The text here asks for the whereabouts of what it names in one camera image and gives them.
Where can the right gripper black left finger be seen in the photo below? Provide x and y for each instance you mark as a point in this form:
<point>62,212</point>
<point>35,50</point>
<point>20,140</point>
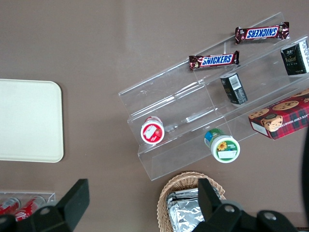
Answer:
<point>72,205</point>

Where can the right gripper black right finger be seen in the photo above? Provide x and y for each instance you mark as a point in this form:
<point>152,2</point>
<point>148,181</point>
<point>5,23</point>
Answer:
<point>217,215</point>

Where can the oval light wicker basket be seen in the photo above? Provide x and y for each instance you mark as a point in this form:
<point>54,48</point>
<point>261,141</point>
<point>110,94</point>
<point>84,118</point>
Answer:
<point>183,180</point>

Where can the beige plastic tray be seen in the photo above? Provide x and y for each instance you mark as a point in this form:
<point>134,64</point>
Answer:
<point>29,120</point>

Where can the clear acrylic bottle rack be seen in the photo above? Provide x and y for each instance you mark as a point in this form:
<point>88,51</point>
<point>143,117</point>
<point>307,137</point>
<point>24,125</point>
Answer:
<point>49,197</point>

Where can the silver foil packet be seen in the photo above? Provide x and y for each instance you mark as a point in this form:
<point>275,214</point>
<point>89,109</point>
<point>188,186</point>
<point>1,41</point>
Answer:
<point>178,194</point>
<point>186,217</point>

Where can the red cola bottle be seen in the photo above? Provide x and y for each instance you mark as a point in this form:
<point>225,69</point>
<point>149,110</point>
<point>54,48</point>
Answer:
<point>29,209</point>
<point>9,206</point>

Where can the green lidded yogurt cup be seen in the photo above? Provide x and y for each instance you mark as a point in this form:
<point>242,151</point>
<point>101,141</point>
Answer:
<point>224,148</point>

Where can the red lidded yogurt cup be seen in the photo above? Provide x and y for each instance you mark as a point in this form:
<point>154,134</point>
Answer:
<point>152,131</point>

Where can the red tartan cookie box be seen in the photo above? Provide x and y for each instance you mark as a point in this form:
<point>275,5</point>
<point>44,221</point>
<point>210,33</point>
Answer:
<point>282,118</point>

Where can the clear acrylic stepped shelf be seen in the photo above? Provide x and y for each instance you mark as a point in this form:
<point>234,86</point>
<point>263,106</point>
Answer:
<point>173,101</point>

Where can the small black carton box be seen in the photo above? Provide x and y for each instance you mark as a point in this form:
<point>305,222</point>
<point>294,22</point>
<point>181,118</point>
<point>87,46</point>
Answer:
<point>294,60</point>
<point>235,90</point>

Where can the Snickers chocolate bar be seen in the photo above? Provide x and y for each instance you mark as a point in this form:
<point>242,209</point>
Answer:
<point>262,33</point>
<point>214,60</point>

